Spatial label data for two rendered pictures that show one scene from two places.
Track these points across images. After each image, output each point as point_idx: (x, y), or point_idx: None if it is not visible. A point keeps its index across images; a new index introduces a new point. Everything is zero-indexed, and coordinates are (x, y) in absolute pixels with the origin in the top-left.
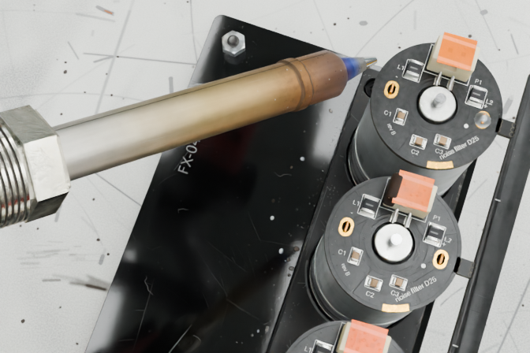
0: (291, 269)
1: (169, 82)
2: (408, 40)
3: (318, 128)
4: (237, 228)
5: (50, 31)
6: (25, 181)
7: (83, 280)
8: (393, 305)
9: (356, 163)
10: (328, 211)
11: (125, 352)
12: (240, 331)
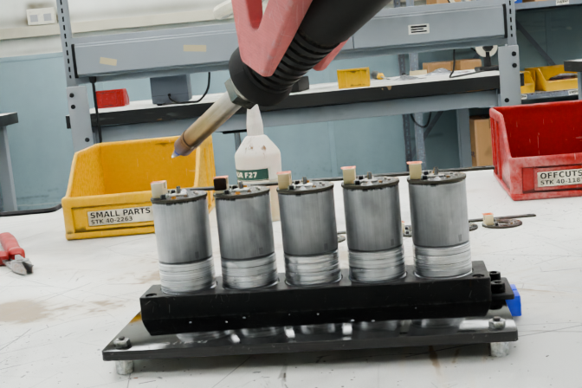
0: (253, 314)
1: (142, 383)
2: (109, 339)
3: (171, 322)
4: (236, 326)
5: None
6: None
7: (281, 378)
8: (267, 187)
9: (197, 267)
10: (221, 291)
11: (318, 333)
12: (291, 317)
